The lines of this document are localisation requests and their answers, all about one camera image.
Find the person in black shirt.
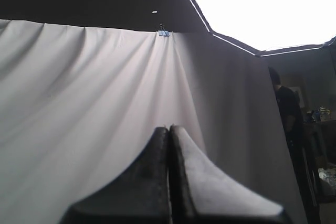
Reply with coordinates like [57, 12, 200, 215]
[268, 67, 321, 223]

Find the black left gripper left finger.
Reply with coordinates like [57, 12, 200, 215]
[61, 127, 170, 224]

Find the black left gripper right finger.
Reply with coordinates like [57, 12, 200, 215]
[169, 125, 289, 223]

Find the cluttered background table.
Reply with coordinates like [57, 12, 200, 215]
[303, 109, 335, 204]

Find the bright softbox light panel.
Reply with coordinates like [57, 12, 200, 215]
[189, 0, 335, 56]

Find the blue binder clip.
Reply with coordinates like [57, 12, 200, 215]
[158, 24, 170, 37]

